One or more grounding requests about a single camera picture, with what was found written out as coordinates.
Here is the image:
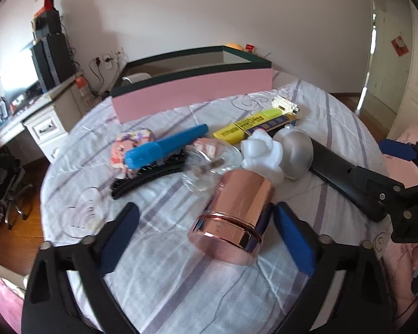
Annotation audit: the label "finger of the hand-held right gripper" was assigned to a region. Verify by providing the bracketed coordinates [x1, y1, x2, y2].
[348, 165, 409, 222]
[379, 138, 418, 183]

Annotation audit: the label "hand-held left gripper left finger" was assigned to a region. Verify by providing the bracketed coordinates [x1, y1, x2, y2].
[21, 202, 140, 334]

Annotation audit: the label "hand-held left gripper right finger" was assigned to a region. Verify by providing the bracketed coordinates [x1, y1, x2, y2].
[272, 201, 394, 334]

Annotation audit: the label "black hair clip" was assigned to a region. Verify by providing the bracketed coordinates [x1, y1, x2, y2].
[111, 148, 189, 200]

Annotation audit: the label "rose gold canister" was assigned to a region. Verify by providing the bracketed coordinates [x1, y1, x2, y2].
[187, 169, 276, 267]

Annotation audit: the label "silver dome black handle device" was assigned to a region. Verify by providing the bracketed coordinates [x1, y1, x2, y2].
[275, 123, 387, 222]

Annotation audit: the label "pink block figure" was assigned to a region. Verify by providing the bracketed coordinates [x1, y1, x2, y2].
[110, 129, 157, 178]

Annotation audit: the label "white plastic figurine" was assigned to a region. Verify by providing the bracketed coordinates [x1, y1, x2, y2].
[240, 129, 284, 183]

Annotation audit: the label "blue tube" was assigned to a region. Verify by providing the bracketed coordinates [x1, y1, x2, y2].
[125, 123, 209, 171]

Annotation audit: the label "clear glass bottle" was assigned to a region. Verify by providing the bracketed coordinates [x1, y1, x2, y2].
[181, 143, 242, 192]

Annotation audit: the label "white block cat figure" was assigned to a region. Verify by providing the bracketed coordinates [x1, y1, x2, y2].
[271, 95, 302, 121]

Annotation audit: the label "yellow highlighter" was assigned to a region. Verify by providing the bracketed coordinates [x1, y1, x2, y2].
[212, 109, 282, 143]

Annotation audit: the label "pink storage box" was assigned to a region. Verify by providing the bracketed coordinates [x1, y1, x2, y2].
[111, 45, 273, 124]

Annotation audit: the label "striped white bed sheet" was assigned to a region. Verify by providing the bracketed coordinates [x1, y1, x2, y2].
[41, 78, 392, 334]

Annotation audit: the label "red door sign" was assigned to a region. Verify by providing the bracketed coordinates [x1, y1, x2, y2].
[391, 35, 410, 56]

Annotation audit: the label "small pink block piece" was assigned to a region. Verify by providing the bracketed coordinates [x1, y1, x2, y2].
[193, 137, 218, 157]

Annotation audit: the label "white drawer unit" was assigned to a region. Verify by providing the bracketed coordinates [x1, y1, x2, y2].
[23, 83, 88, 163]

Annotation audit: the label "black office chair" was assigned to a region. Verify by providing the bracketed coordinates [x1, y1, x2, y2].
[0, 146, 33, 230]

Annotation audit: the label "orange cap bottle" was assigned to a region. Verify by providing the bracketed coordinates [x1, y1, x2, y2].
[75, 77, 91, 103]

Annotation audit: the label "white desk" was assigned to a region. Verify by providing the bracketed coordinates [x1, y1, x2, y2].
[0, 73, 88, 162]

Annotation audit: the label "white curved sheet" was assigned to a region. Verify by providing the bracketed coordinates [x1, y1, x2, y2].
[122, 73, 152, 84]

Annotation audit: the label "black computer tower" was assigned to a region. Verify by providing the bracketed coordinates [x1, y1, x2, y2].
[30, 36, 75, 91]

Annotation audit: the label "computer monitor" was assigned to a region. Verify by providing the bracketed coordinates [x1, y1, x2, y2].
[0, 56, 42, 98]

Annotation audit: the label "stack of black boxes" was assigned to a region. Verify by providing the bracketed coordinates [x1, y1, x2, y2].
[31, 9, 62, 40]

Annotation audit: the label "red paper bag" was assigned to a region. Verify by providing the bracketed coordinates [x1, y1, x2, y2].
[35, 0, 58, 16]

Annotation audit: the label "black power cables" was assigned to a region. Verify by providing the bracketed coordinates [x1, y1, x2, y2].
[89, 57, 115, 96]

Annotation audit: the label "wall power outlets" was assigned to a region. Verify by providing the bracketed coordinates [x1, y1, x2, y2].
[94, 50, 126, 67]

